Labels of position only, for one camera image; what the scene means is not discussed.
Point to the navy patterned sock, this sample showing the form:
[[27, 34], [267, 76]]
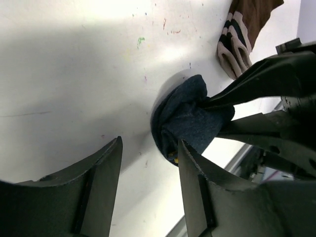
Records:
[[180, 116]]

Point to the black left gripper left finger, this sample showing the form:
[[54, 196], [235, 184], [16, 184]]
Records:
[[77, 201]]

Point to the aluminium frame rail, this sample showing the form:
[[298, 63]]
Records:
[[222, 185]]

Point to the brown striped sock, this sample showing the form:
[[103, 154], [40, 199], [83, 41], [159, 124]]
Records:
[[245, 20]]

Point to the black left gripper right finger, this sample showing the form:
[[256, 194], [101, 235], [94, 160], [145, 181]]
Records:
[[222, 197]]

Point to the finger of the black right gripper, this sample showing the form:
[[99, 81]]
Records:
[[290, 74], [290, 144]]

